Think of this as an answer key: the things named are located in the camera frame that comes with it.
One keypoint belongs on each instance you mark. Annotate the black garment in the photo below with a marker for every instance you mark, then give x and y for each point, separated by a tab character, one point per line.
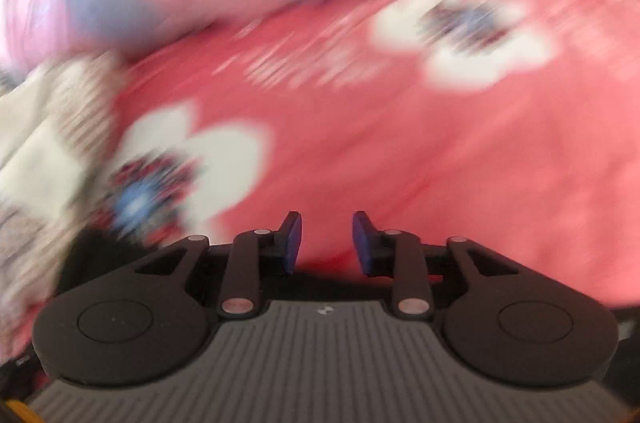
95	258

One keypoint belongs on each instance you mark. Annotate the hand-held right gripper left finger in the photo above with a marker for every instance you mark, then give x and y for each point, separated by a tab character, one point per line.
291	243

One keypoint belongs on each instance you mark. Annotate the pink floral blanket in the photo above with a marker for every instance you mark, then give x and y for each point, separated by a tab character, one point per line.
400	143

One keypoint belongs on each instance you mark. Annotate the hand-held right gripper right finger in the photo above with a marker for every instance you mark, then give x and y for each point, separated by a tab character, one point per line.
362	245

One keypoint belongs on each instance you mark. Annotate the houndstooth coat with white fleece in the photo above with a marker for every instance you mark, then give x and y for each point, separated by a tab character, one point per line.
45	153

